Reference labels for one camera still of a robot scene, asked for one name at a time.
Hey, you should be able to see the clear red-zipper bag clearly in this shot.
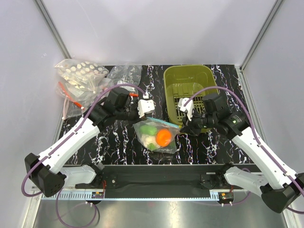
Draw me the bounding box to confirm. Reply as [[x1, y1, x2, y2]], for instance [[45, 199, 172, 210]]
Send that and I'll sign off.
[[56, 80, 100, 119]]

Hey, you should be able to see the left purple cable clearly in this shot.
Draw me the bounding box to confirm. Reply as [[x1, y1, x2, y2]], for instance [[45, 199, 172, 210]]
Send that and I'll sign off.
[[21, 83, 150, 228]]

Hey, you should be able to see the purple cable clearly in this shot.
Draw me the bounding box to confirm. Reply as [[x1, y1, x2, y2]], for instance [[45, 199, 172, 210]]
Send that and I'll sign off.
[[182, 85, 304, 214], [21, 83, 150, 228]]

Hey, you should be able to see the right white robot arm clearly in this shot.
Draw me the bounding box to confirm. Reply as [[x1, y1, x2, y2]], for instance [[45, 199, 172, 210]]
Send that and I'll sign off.
[[180, 108, 304, 213]]

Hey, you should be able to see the clear blue-zipper bag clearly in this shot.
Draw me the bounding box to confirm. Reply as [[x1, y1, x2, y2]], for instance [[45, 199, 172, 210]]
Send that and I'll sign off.
[[133, 117, 180, 154]]

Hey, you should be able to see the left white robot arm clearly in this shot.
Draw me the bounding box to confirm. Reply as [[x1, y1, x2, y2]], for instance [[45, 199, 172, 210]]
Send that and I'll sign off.
[[21, 94, 154, 197]]

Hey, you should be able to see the bag of white discs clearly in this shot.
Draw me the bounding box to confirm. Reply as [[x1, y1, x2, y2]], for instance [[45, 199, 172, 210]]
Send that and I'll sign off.
[[55, 59, 109, 91]]

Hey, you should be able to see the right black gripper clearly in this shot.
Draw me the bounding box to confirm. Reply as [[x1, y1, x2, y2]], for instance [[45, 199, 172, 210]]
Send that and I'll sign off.
[[180, 107, 217, 137]]

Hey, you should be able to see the olive green plastic bin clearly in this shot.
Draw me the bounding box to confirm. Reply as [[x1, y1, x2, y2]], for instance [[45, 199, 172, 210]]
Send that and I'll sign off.
[[163, 65, 217, 125]]

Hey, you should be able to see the clear orange-zipper bag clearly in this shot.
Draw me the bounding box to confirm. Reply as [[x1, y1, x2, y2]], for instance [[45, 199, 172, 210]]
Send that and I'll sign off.
[[106, 65, 142, 87]]

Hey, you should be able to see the black marble pattern mat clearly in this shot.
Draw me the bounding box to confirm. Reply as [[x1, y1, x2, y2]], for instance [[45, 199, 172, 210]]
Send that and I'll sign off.
[[66, 65, 254, 166]]

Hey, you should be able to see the green vegetable toy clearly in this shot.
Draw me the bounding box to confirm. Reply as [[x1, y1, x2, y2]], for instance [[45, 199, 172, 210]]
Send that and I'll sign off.
[[139, 124, 158, 136]]

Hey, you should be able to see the orange carrot toy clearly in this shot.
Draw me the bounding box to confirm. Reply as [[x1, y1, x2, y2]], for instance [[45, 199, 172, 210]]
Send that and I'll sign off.
[[156, 129, 172, 147]]

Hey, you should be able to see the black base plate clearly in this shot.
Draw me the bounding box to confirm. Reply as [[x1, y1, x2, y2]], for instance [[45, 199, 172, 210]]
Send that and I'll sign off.
[[75, 165, 231, 200]]

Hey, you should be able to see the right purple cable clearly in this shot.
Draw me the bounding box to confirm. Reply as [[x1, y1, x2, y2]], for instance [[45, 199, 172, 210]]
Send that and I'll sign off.
[[182, 85, 304, 214]]

